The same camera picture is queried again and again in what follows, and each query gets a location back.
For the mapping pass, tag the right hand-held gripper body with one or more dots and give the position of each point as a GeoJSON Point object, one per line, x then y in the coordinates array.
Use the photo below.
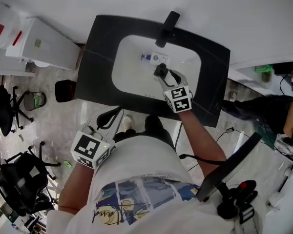
{"type": "Point", "coordinates": [178, 99]}

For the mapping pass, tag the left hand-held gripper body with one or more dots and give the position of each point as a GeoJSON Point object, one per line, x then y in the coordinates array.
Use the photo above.
{"type": "Point", "coordinates": [88, 147]}

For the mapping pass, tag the white bottle with blue cap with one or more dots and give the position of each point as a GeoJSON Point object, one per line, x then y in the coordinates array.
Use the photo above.
{"type": "Point", "coordinates": [153, 57]}

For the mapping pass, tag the person's left forearm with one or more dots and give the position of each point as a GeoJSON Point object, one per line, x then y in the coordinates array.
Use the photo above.
{"type": "Point", "coordinates": [75, 191]}

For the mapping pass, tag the person's right forearm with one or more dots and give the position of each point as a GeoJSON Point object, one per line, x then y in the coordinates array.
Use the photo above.
{"type": "Point", "coordinates": [200, 138]}

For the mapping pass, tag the white sink basin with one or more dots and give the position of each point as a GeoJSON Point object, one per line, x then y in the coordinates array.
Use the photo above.
{"type": "Point", "coordinates": [134, 69]}

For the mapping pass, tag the small green packet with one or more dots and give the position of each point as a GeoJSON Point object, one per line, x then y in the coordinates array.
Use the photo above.
{"type": "Point", "coordinates": [67, 164]}

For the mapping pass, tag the person's black trousers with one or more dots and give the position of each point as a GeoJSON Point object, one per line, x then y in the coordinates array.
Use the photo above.
{"type": "Point", "coordinates": [158, 130]}

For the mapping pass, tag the black faucet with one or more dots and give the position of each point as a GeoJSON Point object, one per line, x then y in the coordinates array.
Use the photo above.
{"type": "Point", "coordinates": [167, 28]}

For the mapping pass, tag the person's white shoe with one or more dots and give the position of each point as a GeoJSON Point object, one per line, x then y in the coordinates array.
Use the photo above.
{"type": "Point", "coordinates": [127, 122]}

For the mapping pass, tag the white printed t-shirt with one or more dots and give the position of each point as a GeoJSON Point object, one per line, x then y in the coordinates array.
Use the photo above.
{"type": "Point", "coordinates": [141, 160]}

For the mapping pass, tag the black and red bin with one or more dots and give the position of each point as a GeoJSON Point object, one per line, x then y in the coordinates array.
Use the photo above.
{"type": "Point", "coordinates": [65, 91]}

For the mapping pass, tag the black sink counter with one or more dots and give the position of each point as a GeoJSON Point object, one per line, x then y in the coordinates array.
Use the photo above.
{"type": "Point", "coordinates": [97, 57]}

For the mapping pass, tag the black office chair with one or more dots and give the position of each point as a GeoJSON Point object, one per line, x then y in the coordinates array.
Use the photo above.
{"type": "Point", "coordinates": [2, 111]}
{"type": "Point", "coordinates": [22, 179]}

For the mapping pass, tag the black flat panel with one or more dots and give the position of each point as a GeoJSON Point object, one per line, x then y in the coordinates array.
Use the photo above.
{"type": "Point", "coordinates": [229, 164]}

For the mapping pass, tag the white cabinet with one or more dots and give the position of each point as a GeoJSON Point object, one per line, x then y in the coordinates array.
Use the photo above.
{"type": "Point", "coordinates": [51, 47]}

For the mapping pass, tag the black device with red button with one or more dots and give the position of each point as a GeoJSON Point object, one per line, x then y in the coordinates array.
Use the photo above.
{"type": "Point", "coordinates": [236, 201]}

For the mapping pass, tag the white container with red labels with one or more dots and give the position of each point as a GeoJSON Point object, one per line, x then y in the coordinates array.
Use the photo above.
{"type": "Point", "coordinates": [2, 30]}

